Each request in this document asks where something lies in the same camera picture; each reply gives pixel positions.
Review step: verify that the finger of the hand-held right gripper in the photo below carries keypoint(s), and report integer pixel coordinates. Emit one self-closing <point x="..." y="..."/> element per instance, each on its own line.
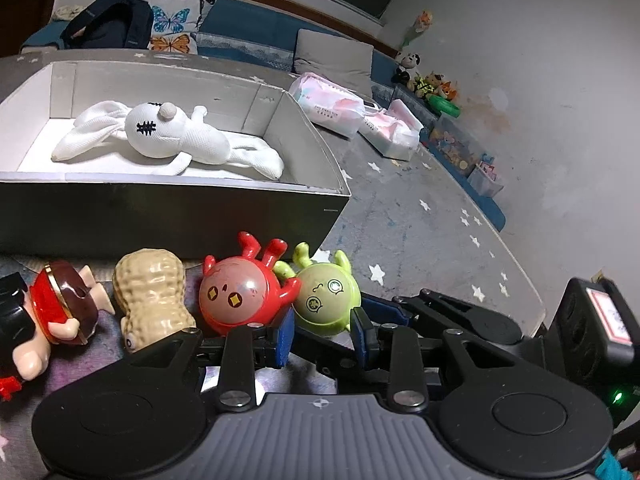
<point x="425" y="305"/>

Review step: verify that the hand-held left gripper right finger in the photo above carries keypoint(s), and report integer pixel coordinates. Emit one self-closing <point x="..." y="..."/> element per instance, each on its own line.
<point x="359" y="340"/>

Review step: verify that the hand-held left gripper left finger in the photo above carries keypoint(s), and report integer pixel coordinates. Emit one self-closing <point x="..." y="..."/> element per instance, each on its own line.
<point x="284" y="340"/>

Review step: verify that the green round horned toy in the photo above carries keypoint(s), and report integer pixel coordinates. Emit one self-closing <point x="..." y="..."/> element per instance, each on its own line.
<point x="325" y="300"/>

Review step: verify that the red round horned toy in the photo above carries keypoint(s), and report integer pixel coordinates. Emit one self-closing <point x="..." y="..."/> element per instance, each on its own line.
<point x="235" y="295"/>

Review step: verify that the beige peanut toy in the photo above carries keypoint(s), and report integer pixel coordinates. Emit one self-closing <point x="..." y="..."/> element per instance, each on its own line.
<point x="150" y="290"/>

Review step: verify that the grey cardboard box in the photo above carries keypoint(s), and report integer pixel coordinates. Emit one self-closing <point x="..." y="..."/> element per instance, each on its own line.
<point x="150" y="210"/>

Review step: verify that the black-haired doll figure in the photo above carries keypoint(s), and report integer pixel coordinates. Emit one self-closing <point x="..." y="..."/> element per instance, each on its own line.
<point x="50" y="305"/>

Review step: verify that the small clear storage bin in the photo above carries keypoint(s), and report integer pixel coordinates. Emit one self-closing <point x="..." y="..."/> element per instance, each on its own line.
<point x="485" y="180"/>

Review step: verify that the clear bin of toys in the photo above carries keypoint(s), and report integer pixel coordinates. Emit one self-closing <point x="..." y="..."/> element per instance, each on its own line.
<point x="457" y="145"/>

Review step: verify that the pink white tissue pack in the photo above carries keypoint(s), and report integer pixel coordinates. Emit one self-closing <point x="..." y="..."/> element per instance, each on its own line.
<point x="325" y="105"/>
<point x="390" y="135"/>

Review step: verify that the orange plush toy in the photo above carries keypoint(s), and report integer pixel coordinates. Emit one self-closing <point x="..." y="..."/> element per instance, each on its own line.
<point x="449" y="91"/>

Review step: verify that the white plush rabbit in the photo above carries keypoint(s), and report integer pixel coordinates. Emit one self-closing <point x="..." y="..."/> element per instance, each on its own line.
<point x="190" y="135"/>

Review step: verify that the panda plush toy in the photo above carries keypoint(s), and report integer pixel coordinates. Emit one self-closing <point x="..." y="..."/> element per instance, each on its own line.
<point x="407" y="65"/>

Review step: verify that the grey pillow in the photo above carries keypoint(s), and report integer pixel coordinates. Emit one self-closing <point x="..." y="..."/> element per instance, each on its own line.
<point x="335" y="60"/>

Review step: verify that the butterfly print pillow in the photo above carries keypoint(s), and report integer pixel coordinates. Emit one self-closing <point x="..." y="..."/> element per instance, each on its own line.
<point x="175" y="10"/>

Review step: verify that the black backpack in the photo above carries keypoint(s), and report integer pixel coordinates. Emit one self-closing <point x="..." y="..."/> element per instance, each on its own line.
<point x="110" y="25"/>

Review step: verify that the cream knitted cloth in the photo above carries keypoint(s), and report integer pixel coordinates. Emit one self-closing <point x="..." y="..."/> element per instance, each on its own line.
<point x="67" y="11"/>

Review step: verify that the flower wall toy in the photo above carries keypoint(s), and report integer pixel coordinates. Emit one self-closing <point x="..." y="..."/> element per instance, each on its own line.
<point x="422" y="22"/>

